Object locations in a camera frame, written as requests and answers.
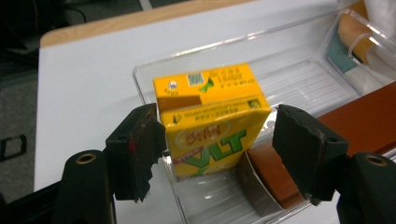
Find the brown cardboard box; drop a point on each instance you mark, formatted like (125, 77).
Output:
(367, 121)

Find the clear plastic tray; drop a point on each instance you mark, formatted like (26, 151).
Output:
(299, 84)

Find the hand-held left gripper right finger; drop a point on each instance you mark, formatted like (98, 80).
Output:
(308, 149)

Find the yellow drink carton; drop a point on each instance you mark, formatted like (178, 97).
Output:
(211, 124)

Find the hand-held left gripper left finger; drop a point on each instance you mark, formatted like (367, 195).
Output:
(134, 149)

